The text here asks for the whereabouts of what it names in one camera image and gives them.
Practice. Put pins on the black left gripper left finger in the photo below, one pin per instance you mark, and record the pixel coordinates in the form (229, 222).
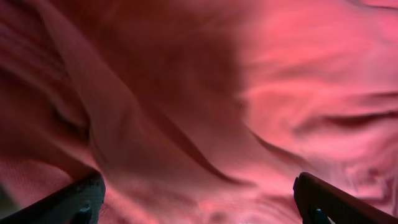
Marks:
(77, 203)

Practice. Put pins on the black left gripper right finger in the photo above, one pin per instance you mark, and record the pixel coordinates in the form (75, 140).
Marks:
(319, 202)

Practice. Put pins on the red orange t-shirt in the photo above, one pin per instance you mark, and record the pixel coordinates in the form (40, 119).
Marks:
(199, 111)

